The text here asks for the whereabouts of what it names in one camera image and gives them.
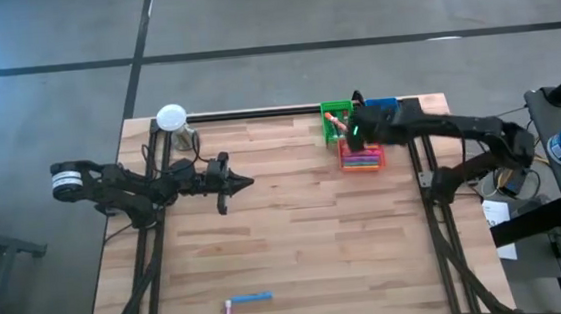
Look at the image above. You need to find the yellow Sharpie highlighter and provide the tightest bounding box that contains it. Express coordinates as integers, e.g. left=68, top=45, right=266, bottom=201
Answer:
left=342, top=161, right=382, bottom=171

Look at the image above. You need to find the light blue highlighter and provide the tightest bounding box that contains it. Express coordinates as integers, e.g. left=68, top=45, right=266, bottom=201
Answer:
left=229, top=290, right=275, bottom=305

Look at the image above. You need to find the green plastic basket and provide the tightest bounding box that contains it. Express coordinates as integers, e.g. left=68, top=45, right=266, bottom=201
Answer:
left=319, top=98, right=358, bottom=147

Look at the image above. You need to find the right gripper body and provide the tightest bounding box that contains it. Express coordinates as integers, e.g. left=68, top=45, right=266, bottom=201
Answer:
left=345, top=112, right=367, bottom=155

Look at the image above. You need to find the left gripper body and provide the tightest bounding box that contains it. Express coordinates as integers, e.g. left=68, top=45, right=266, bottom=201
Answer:
left=194, top=151, right=235, bottom=218

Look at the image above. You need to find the green marker cap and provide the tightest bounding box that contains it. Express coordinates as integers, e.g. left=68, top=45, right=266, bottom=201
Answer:
left=344, top=157, right=381, bottom=167

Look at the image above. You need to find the orange plastic basket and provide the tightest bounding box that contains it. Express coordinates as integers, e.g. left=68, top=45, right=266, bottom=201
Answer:
left=336, top=135, right=388, bottom=175

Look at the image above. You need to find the orange and white marker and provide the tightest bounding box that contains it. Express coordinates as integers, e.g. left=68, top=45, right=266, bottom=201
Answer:
left=324, top=110, right=349, bottom=135

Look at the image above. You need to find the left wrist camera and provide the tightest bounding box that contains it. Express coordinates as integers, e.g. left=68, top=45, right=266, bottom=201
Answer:
left=163, top=157, right=198, bottom=186

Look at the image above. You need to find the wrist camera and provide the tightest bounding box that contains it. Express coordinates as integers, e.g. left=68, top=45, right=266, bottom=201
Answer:
left=356, top=102, right=404, bottom=148
left=163, top=157, right=198, bottom=186

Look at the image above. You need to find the purple highlighter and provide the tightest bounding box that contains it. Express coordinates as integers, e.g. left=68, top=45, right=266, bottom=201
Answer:
left=341, top=150, right=382, bottom=162

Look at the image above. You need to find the grey power box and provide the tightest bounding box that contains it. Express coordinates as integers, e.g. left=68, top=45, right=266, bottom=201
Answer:
left=494, top=166, right=531, bottom=199

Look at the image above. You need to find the blue plastic basket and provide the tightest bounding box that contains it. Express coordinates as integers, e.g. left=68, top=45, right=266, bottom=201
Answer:
left=364, top=95, right=401, bottom=117

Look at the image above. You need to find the white mushroom-shaped lamp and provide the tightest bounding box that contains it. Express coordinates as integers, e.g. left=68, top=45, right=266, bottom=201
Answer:
left=154, top=101, right=201, bottom=155

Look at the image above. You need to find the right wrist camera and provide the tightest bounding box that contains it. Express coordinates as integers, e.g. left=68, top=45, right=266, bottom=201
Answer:
left=356, top=102, right=404, bottom=148

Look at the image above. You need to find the white paper sheet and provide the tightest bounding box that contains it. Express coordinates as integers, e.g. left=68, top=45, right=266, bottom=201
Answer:
left=482, top=197, right=519, bottom=263

